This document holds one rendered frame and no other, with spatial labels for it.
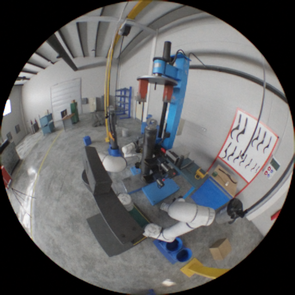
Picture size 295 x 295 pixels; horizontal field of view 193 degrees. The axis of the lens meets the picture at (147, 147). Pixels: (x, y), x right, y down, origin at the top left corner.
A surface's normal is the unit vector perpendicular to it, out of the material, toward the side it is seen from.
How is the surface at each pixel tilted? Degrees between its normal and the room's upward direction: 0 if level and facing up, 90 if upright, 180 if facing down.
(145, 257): 0
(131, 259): 0
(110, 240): 0
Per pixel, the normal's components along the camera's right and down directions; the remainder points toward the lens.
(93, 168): 0.45, -0.87
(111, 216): 0.11, -0.82
